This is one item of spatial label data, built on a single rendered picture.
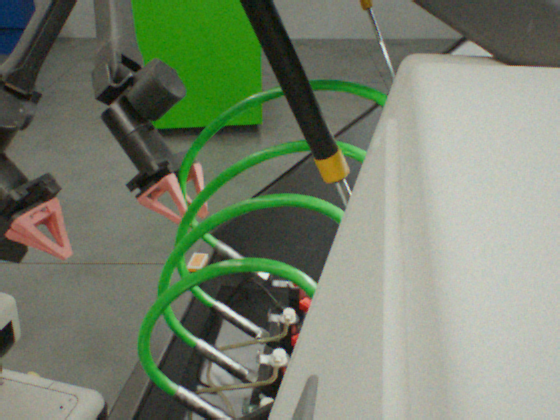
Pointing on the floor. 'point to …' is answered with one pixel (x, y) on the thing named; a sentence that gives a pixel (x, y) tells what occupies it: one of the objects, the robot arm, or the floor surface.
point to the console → (444, 256)
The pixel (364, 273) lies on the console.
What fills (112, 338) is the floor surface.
